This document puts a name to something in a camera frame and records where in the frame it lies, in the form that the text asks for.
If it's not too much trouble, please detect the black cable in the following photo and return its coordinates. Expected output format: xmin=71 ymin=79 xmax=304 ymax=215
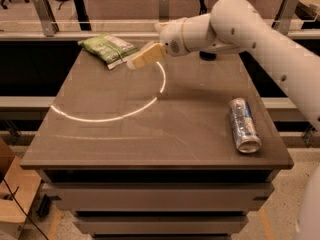
xmin=0 ymin=173 xmax=50 ymax=240

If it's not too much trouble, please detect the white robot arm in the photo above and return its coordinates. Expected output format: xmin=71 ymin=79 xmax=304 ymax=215
xmin=127 ymin=0 xmax=320 ymax=131

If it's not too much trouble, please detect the cardboard box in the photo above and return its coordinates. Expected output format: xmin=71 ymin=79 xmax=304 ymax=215
xmin=0 ymin=139 xmax=41 ymax=240

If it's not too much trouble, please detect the blue Pepsi can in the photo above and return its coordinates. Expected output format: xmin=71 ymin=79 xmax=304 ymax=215
xmin=199 ymin=51 xmax=217 ymax=61

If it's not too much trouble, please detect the middle metal bracket post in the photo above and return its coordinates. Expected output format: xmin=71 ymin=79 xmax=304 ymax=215
xmin=159 ymin=0 xmax=169 ymax=22

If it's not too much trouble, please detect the left metal bracket post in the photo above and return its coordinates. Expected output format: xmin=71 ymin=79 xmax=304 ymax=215
xmin=32 ymin=0 xmax=59 ymax=37

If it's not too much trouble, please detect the green jalapeno chip bag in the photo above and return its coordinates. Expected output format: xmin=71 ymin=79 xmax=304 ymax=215
xmin=78 ymin=33 xmax=139 ymax=70

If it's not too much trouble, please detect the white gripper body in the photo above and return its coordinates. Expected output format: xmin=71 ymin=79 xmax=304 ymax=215
xmin=159 ymin=18 xmax=187 ymax=56

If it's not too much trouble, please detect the metal bracket post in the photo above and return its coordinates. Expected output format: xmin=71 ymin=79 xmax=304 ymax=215
xmin=32 ymin=0 xmax=59 ymax=37
xmin=274 ymin=0 xmax=299 ymax=34
xmin=159 ymin=0 xmax=169 ymax=22

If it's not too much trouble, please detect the silver blue lying can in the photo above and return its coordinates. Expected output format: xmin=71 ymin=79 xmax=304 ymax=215
xmin=229 ymin=98 xmax=262 ymax=154

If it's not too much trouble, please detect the grey table cabinet with drawers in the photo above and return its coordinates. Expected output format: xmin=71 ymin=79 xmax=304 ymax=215
xmin=35 ymin=168 xmax=280 ymax=240

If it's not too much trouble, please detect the right metal bracket post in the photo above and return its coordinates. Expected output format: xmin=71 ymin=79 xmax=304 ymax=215
xmin=274 ymin=0 xmax=299 ymax=34

